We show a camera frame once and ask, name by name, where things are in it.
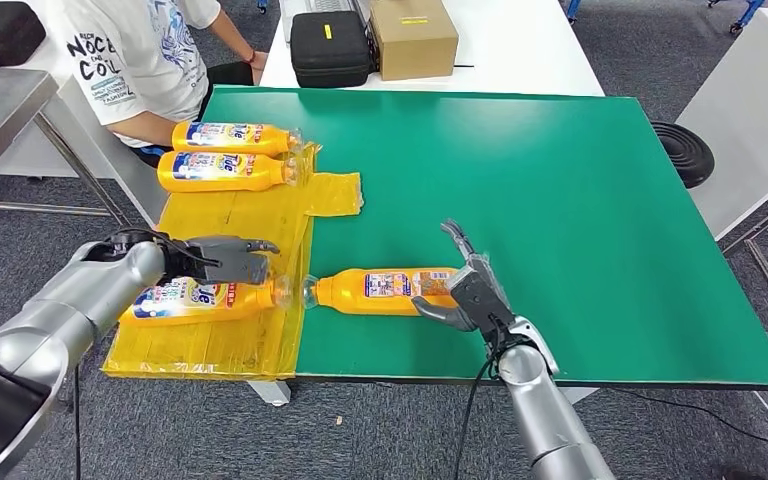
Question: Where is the black floor cable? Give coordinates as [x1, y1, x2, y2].
[612, 388, 768, 455]

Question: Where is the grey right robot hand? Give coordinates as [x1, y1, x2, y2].
[411, 219, 499, 334]

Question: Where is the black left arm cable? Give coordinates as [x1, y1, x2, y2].
[102, 227, 223, 270]

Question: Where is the green table mat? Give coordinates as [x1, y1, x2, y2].
[188, 86, 768, 390]

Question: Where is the white table foot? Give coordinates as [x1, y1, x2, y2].
[247, 381, 292, 409]
[559, 387, 601, 407]

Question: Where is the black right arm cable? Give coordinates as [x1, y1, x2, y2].
[453, 347, 503, 480]

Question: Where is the person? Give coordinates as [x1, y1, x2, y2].
[59, 0, 270, 168]

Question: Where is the blue wheeled frame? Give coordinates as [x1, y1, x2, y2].
[708, 0, 767, 35]

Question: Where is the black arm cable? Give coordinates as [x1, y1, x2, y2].
[102, 227, 223, 270]
[453, 347, 503, 480]

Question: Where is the orange plastic detergent bottle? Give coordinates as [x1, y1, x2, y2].
[118, 276, 293, 329]
[301, 266, 460, 318]
[156, 150, 300, 195]
[171, 121, 304, 158]

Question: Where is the yellow plastic wrapped cardboard sheet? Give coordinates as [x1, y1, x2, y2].
[102, 142, 364, 383]

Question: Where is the white side table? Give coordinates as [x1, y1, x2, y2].
[675, 7, 768, 352]

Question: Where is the white box seat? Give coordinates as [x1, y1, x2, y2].
[0, 69, 172, 232]

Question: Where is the black round stool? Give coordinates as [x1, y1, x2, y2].
[650, 120, 717, 191]

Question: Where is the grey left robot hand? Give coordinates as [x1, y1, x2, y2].
[185, 235, 282, 287]

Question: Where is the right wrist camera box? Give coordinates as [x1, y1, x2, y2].
[447, 265, 518, 337]

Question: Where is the brown cardboard box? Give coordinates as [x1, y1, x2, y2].
[368, 0, 460, 83]

